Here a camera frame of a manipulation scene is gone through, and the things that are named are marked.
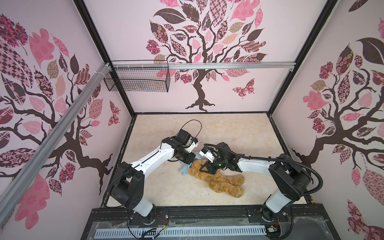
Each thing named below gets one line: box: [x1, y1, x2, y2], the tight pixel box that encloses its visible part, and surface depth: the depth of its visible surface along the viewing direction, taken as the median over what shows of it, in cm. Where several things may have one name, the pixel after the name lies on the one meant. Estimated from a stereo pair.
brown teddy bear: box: [188, 159, 245, 198], surface depth 81 cm
